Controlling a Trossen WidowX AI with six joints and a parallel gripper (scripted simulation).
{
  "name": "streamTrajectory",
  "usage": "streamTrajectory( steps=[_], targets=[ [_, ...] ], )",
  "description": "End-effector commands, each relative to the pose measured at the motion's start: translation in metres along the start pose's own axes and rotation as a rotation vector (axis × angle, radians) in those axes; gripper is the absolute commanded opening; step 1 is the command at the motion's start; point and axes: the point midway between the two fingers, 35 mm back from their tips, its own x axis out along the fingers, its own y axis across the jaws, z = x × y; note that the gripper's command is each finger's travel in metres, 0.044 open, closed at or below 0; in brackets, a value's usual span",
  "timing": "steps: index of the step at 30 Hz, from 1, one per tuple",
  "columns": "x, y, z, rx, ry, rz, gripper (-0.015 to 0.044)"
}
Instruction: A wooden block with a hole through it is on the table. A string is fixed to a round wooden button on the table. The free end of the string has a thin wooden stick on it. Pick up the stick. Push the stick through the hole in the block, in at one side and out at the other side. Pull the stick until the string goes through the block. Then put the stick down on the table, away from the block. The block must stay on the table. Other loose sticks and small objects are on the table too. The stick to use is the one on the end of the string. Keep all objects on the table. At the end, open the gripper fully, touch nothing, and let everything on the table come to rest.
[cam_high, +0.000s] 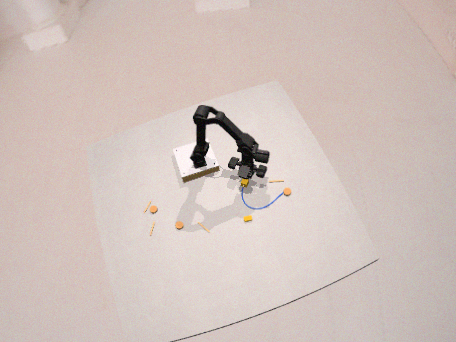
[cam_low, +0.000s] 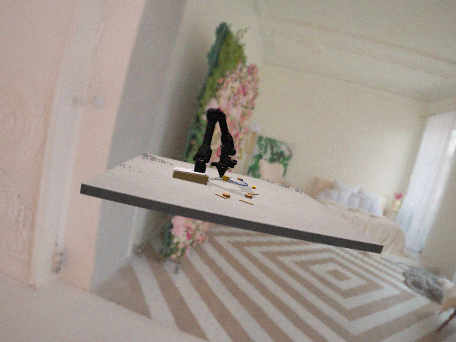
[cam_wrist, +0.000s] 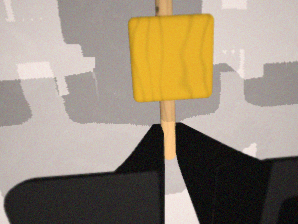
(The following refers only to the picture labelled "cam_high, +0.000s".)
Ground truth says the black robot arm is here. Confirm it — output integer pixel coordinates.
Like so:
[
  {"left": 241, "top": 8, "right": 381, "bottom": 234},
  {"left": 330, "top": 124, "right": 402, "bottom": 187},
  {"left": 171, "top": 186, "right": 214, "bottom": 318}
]
[{"left": 189, "top": 105, "right": 270, "bottom": 180}]

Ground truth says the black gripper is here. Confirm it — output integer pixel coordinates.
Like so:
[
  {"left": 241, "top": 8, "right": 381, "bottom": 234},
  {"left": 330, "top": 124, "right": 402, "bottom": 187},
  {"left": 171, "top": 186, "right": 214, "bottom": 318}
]
[{"left": 228, "top": 157, "right": 268, "bottom": 178}]

